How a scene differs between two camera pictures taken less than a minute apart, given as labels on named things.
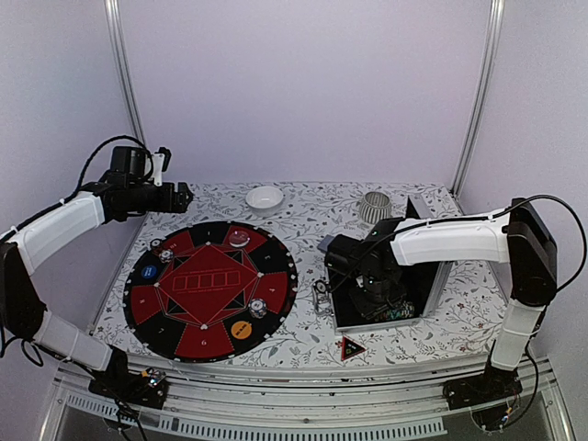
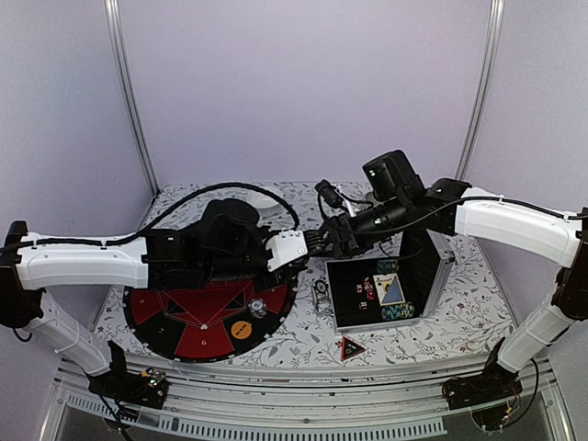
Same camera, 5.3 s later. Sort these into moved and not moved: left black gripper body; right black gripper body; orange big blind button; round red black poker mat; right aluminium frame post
Moved: left black gripper body; right black gripper body
Not moved: round red black poker mat; right aluminium frame post; orange big blind button
